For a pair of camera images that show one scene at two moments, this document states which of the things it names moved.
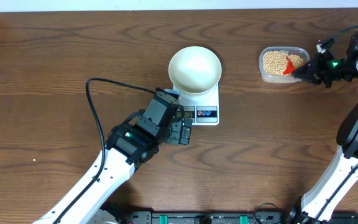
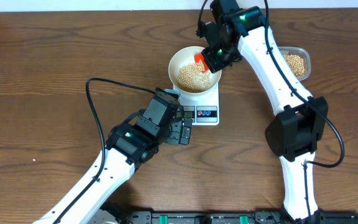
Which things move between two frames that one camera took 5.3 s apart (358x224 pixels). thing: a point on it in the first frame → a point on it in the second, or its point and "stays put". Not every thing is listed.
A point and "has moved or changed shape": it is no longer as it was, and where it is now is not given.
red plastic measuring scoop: [290, 66] has moved or changed shape
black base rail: [228, 218] stays put
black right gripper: [312, 76] → [214, 65]
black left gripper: [174, 136] stays put
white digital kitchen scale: [202, 109] stays put
